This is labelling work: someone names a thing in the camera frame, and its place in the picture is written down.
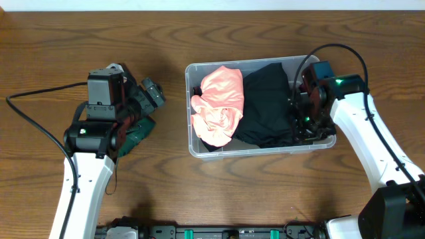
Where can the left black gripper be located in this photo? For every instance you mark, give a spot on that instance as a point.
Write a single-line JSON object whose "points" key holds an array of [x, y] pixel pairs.
{"points": [[140, 100]]}

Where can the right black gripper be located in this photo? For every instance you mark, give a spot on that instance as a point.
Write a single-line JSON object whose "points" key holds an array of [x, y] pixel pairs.
{"points": [[301, 134]]}

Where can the dark green taped garment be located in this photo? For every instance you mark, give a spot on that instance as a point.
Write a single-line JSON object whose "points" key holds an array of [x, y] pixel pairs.
{"points": [[134, 136]]}

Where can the black garment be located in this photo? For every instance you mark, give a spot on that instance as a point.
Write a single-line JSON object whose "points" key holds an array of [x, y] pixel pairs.
{"points": [[265, 121], [127, 74]]}

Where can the pink satin garment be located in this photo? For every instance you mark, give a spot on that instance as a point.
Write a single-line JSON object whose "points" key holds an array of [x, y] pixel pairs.
{"points": [[220, 106]]}

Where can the red navy plaid shirt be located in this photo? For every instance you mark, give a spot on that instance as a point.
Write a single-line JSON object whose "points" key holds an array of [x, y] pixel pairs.
{"points": [[197, 91]]}

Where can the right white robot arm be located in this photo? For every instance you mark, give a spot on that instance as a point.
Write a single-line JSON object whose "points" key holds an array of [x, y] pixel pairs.
{"points": [[396, 208]]}

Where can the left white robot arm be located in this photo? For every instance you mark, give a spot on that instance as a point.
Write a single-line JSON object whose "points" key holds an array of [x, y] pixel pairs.
{"points": [[108, 126]]}

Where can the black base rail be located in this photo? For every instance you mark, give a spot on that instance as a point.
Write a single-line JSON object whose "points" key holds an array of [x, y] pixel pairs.
{"points": [[127, 227]]}

